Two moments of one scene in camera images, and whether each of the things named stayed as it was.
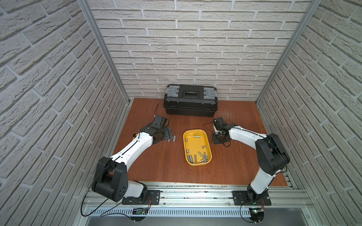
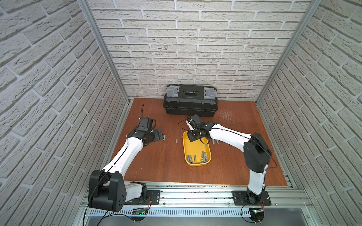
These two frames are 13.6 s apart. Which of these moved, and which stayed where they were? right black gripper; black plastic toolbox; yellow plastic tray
Moved: right black gripper
Stayed: yellow plastic tray; black plastic toolbox
